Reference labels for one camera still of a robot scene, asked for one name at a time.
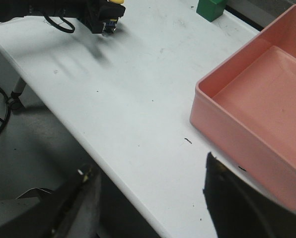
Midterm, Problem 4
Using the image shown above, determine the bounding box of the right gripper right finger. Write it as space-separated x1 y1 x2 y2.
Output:
203 153 296 238

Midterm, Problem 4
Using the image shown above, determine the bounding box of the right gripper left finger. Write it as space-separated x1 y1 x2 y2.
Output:
46 164 101 238

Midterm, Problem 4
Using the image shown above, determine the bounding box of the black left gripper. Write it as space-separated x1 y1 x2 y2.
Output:
0 0 126 34

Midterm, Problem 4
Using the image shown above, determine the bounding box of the yellow push button switch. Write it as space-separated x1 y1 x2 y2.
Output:
103 0 124 34

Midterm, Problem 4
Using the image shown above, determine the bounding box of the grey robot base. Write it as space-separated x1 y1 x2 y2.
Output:
0 187 54 227

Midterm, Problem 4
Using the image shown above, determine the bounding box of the pink plastic bin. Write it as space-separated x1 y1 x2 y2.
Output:
190 4 296 210

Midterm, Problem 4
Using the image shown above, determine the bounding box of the white table leg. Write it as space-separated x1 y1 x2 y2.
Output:
8 77 27 105

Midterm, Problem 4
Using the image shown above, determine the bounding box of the green cube block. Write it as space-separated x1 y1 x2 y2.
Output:
196 0 227 22

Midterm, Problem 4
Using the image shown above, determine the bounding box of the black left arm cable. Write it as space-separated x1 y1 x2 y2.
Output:
43 14 76 34

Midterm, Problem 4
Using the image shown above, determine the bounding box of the black floor cable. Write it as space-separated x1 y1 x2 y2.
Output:
0 81 12 144

